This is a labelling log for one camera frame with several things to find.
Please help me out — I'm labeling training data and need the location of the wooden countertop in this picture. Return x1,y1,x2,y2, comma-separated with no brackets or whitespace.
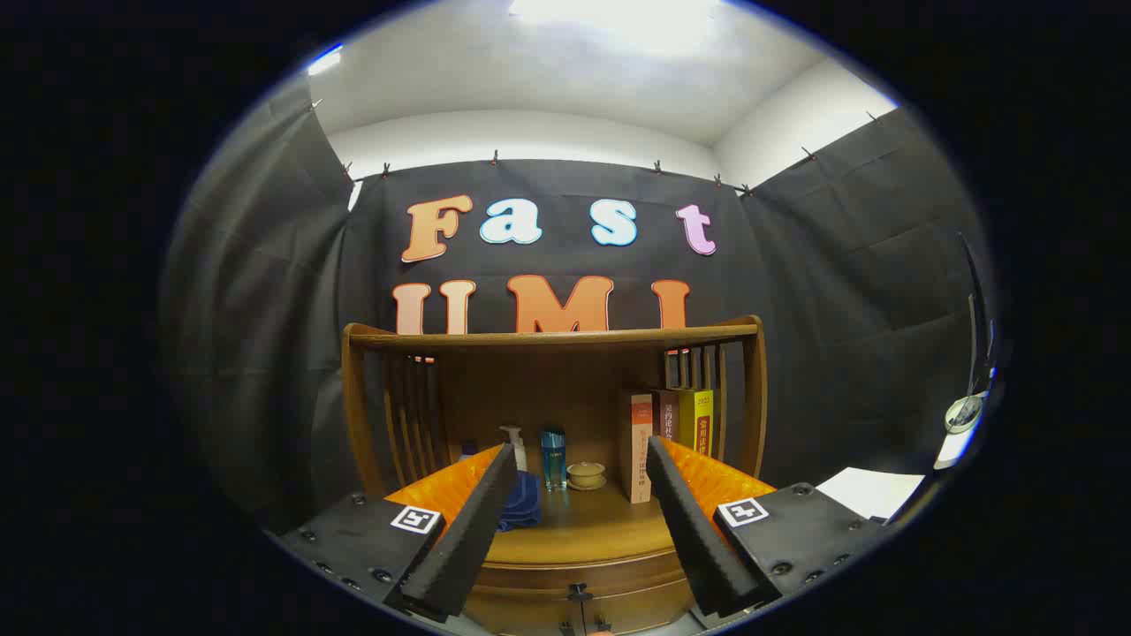
482,480,683,566

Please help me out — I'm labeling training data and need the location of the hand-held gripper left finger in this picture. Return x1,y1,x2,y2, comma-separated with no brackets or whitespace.
265,442,520,624

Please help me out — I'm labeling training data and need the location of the folded blue towel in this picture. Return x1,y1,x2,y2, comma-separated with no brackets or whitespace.
497,471,542,533

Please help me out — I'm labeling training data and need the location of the brown book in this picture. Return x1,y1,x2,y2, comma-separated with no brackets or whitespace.
652,389,681,443

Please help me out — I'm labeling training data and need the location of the yellow book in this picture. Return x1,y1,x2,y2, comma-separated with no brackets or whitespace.
676,387,715,458

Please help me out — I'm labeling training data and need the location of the blue glass bottle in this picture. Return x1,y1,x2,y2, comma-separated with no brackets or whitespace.
541,428,568,493

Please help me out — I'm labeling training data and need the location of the white board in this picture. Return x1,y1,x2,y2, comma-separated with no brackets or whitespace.
815,466,927,522

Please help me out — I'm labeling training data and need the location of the wooden cabinet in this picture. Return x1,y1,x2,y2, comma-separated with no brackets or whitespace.
342,315,768,636

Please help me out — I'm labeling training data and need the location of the black drawer knob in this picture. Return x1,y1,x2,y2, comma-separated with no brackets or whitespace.
566,582,595,632

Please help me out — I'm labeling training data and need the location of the row of backdrop clips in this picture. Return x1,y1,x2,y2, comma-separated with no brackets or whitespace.
309,99,880,197

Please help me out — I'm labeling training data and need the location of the beige book with orange spine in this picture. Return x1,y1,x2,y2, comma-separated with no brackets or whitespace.
618,390,655,504

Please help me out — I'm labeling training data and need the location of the white round stand device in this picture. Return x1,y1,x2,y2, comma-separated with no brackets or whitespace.
935,231,999,471

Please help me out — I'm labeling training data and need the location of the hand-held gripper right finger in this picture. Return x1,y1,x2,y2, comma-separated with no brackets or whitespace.
645,435,892,619

